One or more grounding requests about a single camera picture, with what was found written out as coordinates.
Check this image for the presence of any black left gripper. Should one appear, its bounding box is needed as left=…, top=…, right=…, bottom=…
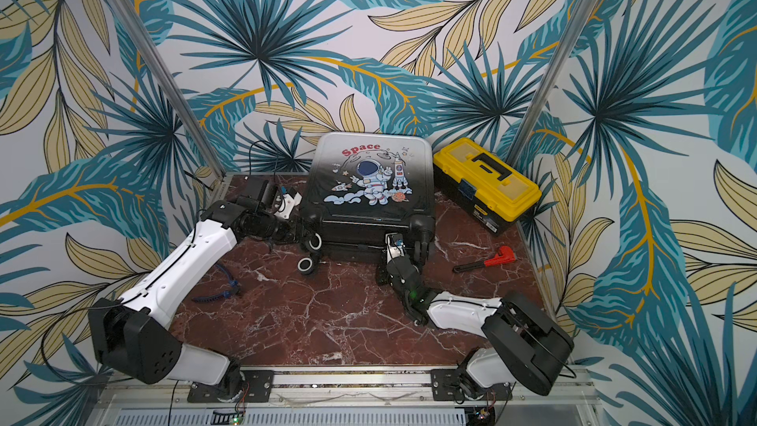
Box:
left=251, top=211, right=317, bottom=247

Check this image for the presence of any white cartoon hard-shell suitcase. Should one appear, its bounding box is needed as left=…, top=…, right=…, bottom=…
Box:
left=298, top=132, right=436, bottom=275

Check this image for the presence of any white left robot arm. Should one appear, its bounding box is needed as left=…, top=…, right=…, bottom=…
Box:
left=88, top=177, right=302, bottom=402

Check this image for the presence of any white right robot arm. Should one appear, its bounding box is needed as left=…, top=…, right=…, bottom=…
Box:
left=378, top=248, right=575, bottom=402

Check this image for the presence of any red and black pipe wrench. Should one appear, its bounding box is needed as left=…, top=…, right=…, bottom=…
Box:
left=453, top=246, right=518, bottom=273

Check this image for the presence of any yellow and black toolbox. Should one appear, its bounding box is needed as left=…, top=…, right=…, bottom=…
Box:
left=433, top=138, right=542, bottom=235

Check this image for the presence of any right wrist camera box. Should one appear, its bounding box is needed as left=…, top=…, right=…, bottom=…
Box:
left=386, top=233, right=406, bottom=262

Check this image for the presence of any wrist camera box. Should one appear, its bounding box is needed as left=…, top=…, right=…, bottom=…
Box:
left=386, top=233, right=406, bottom=262
left=274, top=187, right=303, bottom=221

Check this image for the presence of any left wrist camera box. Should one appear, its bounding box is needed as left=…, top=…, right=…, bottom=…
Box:
left=274, top=187, right=303, bottom=221

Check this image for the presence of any blue coiled cable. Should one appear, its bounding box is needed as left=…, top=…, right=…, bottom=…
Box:
left=190, top=263, right=244, bottom=306

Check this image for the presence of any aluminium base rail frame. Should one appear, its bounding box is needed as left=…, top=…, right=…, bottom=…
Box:
left=88, top=172, right=599, bottom=426

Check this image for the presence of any right aluminium corner post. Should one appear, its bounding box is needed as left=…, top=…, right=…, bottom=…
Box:
left=506, top=0, right=599, bottom=167

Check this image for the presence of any aluminium corner post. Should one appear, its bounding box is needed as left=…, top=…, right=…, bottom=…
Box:
left=506, top=0, right=599, bottom=167
left=106, top=0, right=226, bottom=179

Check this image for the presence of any left aluminium corner post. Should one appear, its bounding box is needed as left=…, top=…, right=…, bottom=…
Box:
left=106, top=0, right=226, bottom=179

